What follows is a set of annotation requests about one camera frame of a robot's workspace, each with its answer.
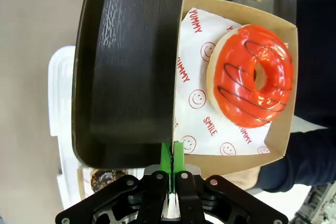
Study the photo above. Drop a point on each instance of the white display case base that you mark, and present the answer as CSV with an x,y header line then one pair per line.
x,y
60,90

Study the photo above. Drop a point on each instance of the chocolate donut with nut crumbs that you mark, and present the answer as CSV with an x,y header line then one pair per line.
x,y
107,179

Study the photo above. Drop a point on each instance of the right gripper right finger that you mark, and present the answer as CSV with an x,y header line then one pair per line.
x,y
189,197

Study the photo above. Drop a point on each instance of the person's left forearm navy sleeve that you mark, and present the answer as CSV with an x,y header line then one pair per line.
x,y
309,161

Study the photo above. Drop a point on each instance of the person's left hand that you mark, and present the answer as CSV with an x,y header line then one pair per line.
x,y
248,179

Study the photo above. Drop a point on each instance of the red glazed donut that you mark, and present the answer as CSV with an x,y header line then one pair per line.
x,y
236,95

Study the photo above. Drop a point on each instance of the black rectangular serving tray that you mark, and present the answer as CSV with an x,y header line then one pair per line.
x,y
126,77

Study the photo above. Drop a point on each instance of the navy FILA sweatshirt torso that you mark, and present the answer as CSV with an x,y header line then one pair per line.
x,y
315,64

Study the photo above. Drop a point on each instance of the white printed paper liner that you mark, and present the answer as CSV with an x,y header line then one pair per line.
x,y
194,124

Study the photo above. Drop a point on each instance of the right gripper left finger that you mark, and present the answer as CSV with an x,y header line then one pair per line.
x,y
152,197

